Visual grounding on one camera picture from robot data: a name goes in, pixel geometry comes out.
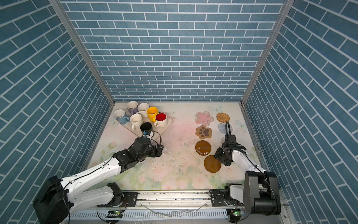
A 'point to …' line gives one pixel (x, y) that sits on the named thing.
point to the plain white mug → (136, 121)
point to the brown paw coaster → (203, 132)
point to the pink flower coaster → (204, 118)
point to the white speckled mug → (142, 108)
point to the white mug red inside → (161, 120)
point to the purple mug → (132, 106)
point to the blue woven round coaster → (222, 127)
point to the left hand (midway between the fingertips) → (160, 147)
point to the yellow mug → (152, 111)
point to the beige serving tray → (158, 130)
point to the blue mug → (120, 115)
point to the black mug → (147, 127)
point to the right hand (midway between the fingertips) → (218, 157)
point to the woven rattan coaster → (223, 117)
